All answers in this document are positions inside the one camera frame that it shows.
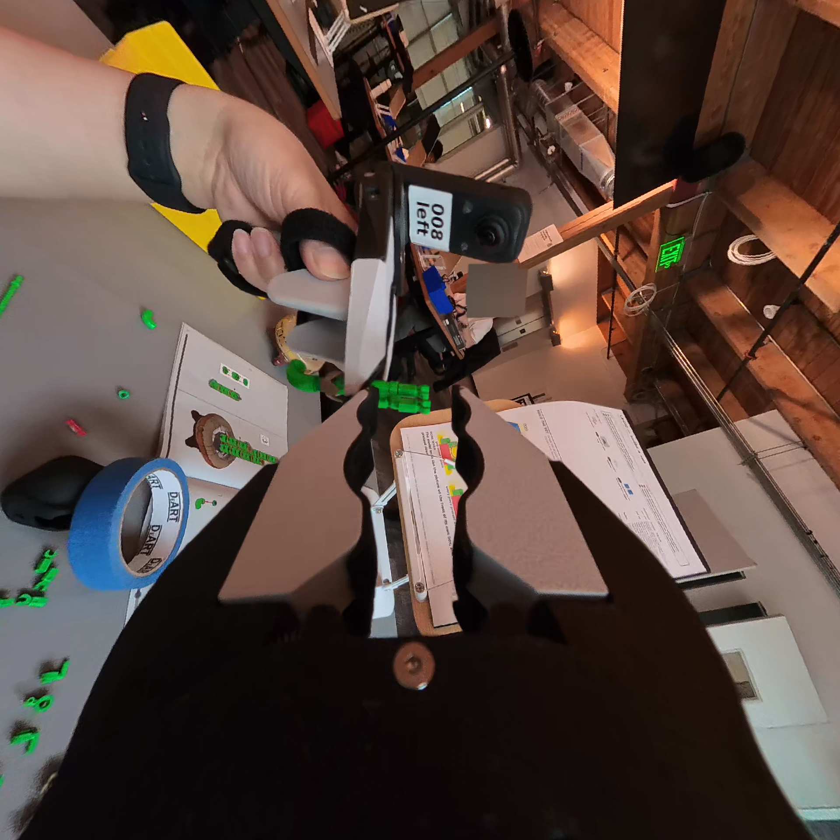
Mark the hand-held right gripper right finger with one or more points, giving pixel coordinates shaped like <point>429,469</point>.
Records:
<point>525,525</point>

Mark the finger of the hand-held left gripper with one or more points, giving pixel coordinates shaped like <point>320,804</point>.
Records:
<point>392,302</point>
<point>367,315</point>

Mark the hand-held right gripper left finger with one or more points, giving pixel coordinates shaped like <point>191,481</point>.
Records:
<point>302,531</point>

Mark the green lego bamboo stem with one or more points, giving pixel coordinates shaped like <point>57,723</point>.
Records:
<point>400,396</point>

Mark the person's left forearm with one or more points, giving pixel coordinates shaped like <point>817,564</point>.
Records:
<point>59,118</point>

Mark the brown lego pot base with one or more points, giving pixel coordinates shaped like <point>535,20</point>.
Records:
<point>287,338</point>

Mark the lego instruction booklet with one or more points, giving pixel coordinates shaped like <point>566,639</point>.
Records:
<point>197,380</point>

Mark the green curved lego piece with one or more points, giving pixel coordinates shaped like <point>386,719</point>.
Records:
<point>149,319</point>

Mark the small red lego piece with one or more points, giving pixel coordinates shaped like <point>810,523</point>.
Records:
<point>75,428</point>

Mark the scattered green lego pieces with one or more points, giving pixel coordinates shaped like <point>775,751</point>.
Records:
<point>38,703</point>

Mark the green lego rod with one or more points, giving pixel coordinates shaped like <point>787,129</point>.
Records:
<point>10,293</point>

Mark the person's left hand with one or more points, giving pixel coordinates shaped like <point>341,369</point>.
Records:
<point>249,170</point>

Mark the blue box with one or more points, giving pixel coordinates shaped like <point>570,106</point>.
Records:
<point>436,289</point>

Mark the printed instruction sheet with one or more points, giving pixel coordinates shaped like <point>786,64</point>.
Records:
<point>590,472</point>

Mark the black-white marker sign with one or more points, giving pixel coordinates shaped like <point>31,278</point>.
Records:
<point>525,399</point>

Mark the wooden display board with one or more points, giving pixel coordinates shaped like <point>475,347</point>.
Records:
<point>430,627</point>

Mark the blue masking tape roll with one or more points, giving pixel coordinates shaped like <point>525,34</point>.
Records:
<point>98,525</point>

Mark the black wristband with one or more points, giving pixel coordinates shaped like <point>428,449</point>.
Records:
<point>151,144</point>

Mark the black rounded case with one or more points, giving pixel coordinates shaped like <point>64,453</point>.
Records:
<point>39,492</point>

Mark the green exit sign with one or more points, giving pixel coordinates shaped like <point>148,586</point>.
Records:
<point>673,254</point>

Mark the black hanging panel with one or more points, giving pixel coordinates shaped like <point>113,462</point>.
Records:
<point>663,79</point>

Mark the metal ventilation duct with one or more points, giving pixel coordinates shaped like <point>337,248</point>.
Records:
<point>577,138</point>

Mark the white wall picture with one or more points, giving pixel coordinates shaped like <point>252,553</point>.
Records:
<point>774,656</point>

